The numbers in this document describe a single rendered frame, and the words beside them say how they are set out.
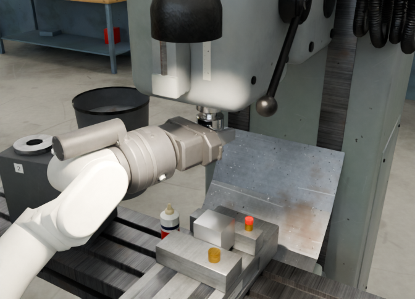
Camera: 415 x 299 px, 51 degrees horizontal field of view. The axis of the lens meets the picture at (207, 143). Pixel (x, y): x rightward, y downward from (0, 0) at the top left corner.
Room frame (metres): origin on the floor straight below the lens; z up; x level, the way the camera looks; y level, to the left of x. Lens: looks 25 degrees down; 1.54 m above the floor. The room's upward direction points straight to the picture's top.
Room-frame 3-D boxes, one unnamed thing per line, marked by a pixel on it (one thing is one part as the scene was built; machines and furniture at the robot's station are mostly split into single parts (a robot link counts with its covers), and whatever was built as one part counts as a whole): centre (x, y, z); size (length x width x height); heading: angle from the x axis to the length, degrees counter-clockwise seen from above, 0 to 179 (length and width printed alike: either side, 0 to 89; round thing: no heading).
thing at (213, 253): (0.61, -0.01, 1.04); 0.02 x 0.02 x 0.02
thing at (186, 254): (0.63, 0.02, 1.01); 0.15 x 0.06 x 0.04; 58
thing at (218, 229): (0.68, -0.01, 1.03); 0.06 x 0.05 x 0.06; 58
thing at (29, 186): (0.88, 0.34, 1.02); 0.22 x 0.12 x 0.20; 71
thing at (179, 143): (0.62, 0.06, 1.23); 0.13 x 0.12 x 0.10; 43
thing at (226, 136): (0.66, -0.03, 1.23); 0.06 x 0.02 x 0.03; 133
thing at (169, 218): (0.78, 0.08, 0.97); 0.04 x 0.04 x 0.11
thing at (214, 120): (0.68, 0.00, 1.26); 0.05 x 0.05 x 0.01
